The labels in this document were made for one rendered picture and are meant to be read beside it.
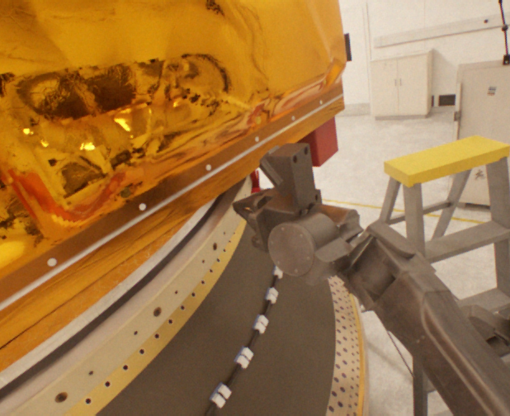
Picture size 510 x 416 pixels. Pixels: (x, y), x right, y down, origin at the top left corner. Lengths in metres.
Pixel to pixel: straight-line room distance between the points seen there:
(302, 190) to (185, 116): 0.24
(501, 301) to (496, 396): 1.24
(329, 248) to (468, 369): 0.15
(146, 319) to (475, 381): 0.38
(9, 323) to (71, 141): 0.26
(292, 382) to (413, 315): 0.45
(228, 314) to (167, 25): 0.52
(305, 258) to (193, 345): 0.32
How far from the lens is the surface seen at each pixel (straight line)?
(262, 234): 0.39
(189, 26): 0.52
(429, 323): 0.31
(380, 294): 0.36
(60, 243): 0.46
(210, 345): 0.57
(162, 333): 0.52
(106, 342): 0.43
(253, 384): 0.63
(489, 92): 3.31
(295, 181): 0.34
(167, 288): 0.45
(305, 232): 0.28
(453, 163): 1.15
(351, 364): 0.91
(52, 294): 0.48
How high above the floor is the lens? 1.98
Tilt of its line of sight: 28 degrees down
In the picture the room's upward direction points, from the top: 17 degrees counter-clockwise
